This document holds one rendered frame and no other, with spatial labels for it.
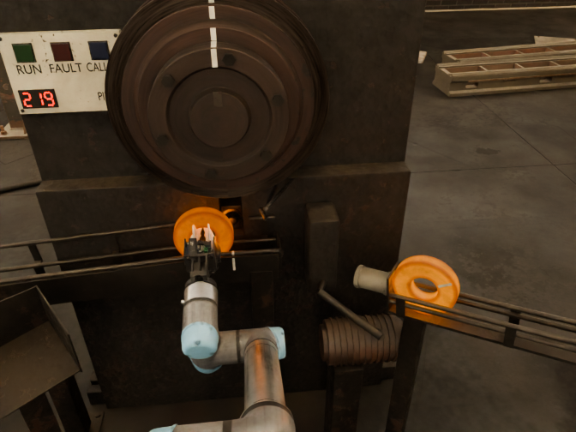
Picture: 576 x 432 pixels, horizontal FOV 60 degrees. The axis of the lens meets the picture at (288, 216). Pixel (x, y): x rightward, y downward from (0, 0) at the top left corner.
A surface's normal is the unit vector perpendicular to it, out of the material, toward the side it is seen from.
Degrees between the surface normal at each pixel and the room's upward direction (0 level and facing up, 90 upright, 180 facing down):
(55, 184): 0
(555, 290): 0
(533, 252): 0
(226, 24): 28
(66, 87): 90
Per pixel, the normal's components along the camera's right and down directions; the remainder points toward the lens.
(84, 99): 0.10, 0.55
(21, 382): -0.07, -0.80
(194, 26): -0.16, -0.47
